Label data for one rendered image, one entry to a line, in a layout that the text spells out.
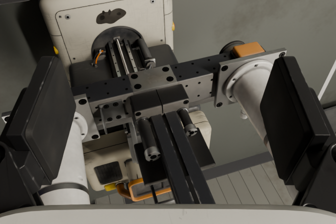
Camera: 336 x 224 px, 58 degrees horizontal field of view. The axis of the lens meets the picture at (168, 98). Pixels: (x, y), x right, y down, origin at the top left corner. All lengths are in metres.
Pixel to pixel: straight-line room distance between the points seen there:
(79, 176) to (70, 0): 1.03
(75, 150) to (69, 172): 0.05
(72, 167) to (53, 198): 0.06
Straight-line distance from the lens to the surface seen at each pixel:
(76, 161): 0.57
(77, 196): 0.54
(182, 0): 1.91
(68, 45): 1.58
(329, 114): 3.62
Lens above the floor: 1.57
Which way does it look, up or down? 41 degrees down
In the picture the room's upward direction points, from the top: 157 degrees clockwise
